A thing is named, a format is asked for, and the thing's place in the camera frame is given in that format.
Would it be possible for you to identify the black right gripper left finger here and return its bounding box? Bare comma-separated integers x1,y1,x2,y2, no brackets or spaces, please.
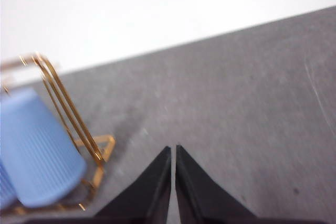
93,145,172,219

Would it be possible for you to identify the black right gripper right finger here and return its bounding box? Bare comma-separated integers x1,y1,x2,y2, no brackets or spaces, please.
175,144,259,219

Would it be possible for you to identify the blue ribbed plastic cup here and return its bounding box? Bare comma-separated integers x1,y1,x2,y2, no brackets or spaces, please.
0,161,16,208
0,87,88,209

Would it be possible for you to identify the gold wire cup rack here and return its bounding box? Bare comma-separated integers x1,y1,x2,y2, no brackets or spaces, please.
0,52,116,216

